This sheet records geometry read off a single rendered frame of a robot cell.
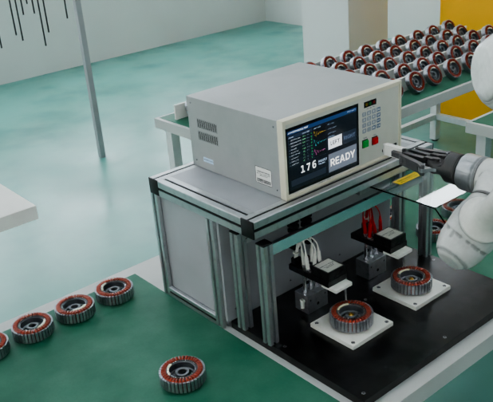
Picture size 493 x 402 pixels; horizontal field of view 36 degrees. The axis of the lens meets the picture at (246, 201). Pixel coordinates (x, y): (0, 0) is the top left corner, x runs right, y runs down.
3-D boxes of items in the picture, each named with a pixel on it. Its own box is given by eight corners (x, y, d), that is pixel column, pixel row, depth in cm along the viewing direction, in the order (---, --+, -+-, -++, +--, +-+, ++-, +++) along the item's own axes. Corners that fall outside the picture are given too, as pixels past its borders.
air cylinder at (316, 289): (328, 303, 204) (327, 285, 202) (308, 314, 200) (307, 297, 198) (314, 297, 208) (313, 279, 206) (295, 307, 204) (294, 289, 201)
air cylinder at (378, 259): (386, 270, 218) (386, 254, 216) (368, 280, 214) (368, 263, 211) (372, 265, 222) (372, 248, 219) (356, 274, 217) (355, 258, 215)
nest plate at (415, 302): (450, 289, 206) (450, 285, 206) (416, 311, 198) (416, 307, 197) (407, 270, 217) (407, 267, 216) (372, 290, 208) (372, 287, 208)
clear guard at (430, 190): (508, 204, 198) (510, 183, 195) (453, 235, 184) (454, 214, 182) (409, 175, 221) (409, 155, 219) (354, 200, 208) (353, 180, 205)
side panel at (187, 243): (231, 324, 202) (221, 217, 189) (222, 329, 201) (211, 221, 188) (172, 288, 222) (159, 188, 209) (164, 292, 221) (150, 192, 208)
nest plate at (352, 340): (392, 325, 192) (392, 321, 192) (353, 350, 184) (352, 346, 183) (349, 304, 203) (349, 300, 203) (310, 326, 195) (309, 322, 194)
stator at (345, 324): (382, 321, 192) (382, 309, 191) (352, 340, 186) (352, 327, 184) (350, 305, 200) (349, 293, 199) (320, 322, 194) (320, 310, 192)
